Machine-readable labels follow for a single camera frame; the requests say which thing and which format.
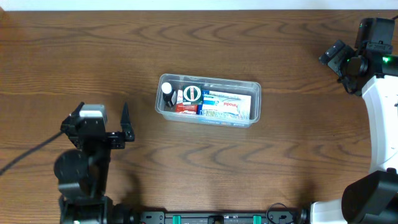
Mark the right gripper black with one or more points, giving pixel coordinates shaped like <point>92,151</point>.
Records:
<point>337,57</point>

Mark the clear plastic container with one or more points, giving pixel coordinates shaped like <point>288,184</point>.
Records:
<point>252,89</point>

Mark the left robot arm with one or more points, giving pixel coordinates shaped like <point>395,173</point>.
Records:
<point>82,172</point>

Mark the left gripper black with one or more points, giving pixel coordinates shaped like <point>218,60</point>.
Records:
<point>101,137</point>

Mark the small dark bottle white cap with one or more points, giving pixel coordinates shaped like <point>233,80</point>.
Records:
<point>169,94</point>

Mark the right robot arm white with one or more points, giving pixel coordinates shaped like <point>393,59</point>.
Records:
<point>368,70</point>

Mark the green box round logo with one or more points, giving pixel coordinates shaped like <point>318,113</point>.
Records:
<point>192,95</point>

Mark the red medicine sachet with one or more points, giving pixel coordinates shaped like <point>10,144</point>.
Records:
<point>180,107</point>

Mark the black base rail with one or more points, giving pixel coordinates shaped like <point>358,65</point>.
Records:
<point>278,216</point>

